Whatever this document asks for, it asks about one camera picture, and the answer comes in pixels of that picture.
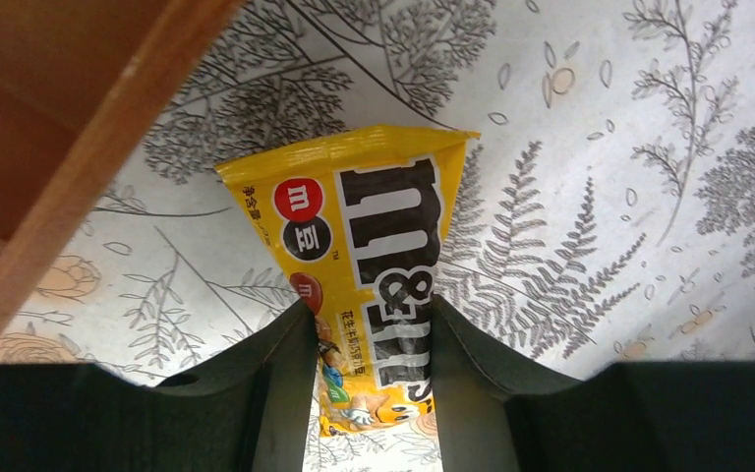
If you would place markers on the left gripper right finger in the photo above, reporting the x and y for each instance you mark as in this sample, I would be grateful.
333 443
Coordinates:
497 410

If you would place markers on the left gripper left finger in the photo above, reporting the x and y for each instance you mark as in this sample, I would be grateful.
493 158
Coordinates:
245 409

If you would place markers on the yellow candy bag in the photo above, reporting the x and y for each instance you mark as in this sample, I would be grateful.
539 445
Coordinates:
356 222

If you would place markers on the floral table mat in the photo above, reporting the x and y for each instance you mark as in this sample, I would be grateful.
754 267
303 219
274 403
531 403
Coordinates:
609 211

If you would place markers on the wooden compartment tray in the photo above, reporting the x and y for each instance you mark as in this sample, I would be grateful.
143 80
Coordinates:
80 83

